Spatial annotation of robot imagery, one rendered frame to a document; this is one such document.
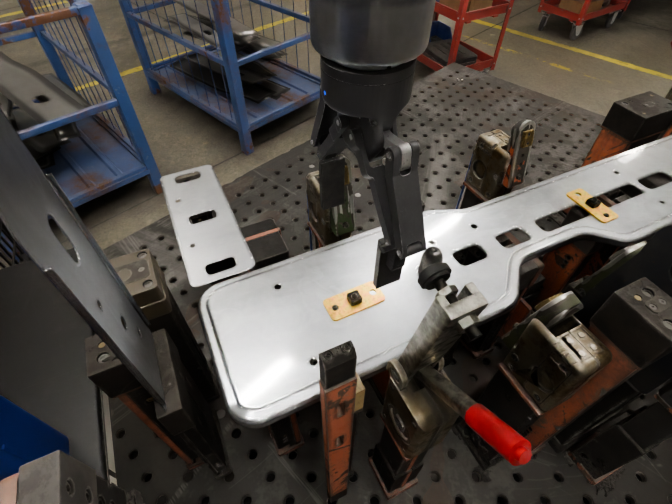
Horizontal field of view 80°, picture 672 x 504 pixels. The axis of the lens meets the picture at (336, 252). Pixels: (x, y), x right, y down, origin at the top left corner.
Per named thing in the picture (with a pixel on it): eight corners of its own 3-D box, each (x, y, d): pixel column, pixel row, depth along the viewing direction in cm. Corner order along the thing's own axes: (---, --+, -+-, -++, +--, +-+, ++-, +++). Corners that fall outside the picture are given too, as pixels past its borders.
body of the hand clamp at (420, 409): (396, 444, 72) (431, 351, 45) (417, 483, 67) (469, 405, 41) (367, 460, 70) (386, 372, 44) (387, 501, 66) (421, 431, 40)
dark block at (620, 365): (517, 412, 75) (646, 274, 44) (544, 448, 71) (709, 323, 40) (496, 424, 74) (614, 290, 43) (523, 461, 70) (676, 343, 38)
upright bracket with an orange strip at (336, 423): (343, 486, 67) (352, 338, 30) (346, 494, 66) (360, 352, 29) (327, 494, 66) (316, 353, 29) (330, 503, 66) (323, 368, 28)
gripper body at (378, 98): (441, 61, 29) (420, 166, 36) (383, 23, 34) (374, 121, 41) (350, 82, 27) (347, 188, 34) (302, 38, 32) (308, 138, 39)
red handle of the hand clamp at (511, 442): (425, 345, 44) (545, 432, 30) (429, 361, 45) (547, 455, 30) (393, 360, 43) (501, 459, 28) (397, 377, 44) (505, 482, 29)
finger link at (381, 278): (405, 229, 38) (409, 234, 38) (396, 274, 43) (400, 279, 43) (377, 239, 37) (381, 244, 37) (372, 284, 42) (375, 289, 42)
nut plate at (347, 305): (373, 280, 58) (374, 275, 58) (386, 300, 56) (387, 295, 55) (321, 301, 56) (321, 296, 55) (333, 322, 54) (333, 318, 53)
